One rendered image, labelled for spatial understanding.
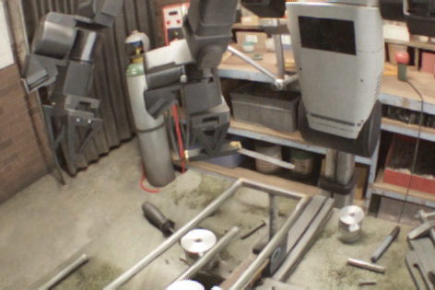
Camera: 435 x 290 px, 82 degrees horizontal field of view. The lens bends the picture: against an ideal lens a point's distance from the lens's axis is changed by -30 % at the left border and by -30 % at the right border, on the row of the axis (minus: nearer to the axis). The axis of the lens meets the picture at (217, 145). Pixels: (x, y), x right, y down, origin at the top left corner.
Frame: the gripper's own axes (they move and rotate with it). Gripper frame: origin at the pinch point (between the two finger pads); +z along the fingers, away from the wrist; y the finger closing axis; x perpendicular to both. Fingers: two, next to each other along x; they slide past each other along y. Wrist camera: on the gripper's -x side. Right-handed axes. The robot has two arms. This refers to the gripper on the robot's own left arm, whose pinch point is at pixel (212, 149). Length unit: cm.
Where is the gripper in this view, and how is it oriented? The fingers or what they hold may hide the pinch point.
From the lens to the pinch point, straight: 64.7
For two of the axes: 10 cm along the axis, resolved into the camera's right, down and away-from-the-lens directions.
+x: 9.8, -1.8, 0.8
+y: 1.5, 4.4, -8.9
